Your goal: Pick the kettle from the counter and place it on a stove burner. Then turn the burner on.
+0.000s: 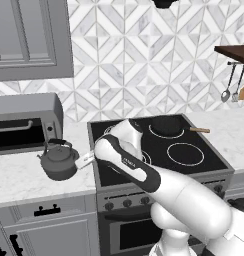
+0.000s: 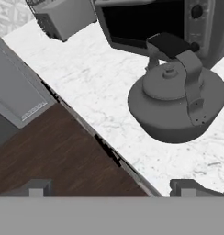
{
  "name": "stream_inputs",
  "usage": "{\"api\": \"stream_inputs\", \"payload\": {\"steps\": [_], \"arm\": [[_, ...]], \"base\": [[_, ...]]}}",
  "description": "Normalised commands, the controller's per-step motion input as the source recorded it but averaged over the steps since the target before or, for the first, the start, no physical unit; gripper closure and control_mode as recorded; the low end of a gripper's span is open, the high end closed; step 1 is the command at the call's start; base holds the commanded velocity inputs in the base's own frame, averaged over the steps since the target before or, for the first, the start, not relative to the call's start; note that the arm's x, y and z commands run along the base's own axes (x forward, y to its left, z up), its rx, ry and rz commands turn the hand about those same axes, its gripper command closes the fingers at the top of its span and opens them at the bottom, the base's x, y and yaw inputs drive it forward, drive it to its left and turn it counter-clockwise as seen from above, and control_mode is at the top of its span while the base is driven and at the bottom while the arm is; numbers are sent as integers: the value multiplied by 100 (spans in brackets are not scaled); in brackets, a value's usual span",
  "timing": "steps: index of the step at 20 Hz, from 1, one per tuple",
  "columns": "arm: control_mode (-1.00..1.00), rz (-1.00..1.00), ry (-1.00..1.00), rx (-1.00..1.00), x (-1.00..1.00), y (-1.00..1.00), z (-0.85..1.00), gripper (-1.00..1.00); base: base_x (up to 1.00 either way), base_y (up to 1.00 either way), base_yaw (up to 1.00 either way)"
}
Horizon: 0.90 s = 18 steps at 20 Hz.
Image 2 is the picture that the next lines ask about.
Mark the grey dishwasher door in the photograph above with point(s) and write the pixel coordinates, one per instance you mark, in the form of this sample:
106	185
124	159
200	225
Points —
16	88

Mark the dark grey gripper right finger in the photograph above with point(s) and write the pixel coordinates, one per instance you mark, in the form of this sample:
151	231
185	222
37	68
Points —
185	187

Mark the grey toaster oven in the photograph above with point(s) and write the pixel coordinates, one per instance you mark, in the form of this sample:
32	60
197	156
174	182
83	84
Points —
165	24

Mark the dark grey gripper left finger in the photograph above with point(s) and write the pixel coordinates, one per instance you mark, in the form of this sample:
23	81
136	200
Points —
40	186

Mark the grey toaster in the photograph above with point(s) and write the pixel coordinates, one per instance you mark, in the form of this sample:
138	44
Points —
63	16

